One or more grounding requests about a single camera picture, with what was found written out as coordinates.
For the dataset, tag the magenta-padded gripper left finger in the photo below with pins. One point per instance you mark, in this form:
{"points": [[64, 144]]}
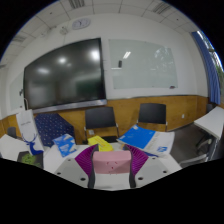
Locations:
{"points": [[85, 160]]}

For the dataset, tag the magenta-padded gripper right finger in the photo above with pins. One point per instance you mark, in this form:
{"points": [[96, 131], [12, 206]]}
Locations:
{"points": [[138, 160]]}

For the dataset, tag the pink charger block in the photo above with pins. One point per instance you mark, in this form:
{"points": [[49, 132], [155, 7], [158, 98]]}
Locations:
{"points": [[111, 162]]}

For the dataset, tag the yellow box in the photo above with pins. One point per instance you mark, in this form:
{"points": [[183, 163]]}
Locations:
{"points": [[99, 142]]}

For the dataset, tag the blue notebook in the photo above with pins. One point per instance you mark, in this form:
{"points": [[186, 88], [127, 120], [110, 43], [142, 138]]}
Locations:
{"points": [[138, 136]]}

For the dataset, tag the blue tissue box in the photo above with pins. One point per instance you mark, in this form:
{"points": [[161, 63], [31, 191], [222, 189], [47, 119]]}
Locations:
{"points": [[65, 145]]}

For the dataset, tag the white and blue book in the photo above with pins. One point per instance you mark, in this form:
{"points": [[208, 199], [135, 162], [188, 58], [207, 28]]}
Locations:
{"points": [[163, 143]]}

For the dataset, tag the black chair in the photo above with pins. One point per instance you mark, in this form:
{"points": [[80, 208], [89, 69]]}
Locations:
{"points": [[100, 117], [152, 113]]}

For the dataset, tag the blue dotted armchair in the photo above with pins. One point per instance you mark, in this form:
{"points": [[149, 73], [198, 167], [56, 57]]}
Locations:
{"points": [[53, 126]]}

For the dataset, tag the black mouse pad green print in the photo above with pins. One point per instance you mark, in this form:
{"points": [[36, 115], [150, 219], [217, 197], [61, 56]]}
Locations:
{"points": [[31, 159]]}

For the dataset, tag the white paper bag blue deer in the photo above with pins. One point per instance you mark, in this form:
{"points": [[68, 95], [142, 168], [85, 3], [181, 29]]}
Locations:
{"points": [[28, 130]]}

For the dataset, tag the dark grey chair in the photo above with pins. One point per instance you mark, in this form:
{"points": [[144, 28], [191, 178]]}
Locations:
{"points": [[11, 132]]}

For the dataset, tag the white side table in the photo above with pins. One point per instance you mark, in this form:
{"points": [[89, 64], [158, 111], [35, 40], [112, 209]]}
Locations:
{"points": [[211, 121]]}

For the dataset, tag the small glass whiteboard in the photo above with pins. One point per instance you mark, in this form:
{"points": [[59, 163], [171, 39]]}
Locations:
{"points": [[16, 91]]}

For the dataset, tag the large glass whiteboard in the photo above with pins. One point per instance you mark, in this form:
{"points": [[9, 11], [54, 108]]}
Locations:
{"points": [[143, 63]]}

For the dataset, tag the black whiteboard eraser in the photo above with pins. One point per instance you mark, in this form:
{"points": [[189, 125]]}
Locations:
{"points": [[120, 63]]}

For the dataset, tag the blue curtain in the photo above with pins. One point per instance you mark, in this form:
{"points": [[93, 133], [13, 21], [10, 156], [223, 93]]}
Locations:
{"points": [[208, 70]]}

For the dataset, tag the large black wall screen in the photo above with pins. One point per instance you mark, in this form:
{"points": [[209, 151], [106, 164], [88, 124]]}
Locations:
{"points": [[65, 76]]}

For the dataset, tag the round wall clock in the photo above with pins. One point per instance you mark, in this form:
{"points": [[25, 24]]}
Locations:
{"points": [[81, 23]]}

